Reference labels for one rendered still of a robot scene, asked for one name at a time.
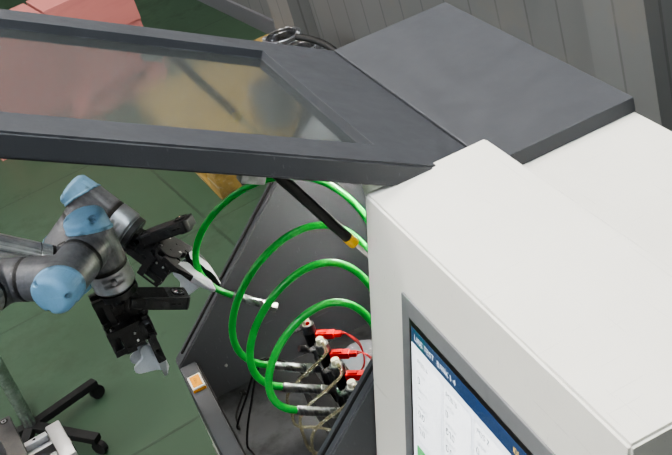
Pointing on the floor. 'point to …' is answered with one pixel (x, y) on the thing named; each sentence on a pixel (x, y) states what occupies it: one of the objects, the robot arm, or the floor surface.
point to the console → (523, 304)
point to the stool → (51, 411)
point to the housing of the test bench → (530, 115)
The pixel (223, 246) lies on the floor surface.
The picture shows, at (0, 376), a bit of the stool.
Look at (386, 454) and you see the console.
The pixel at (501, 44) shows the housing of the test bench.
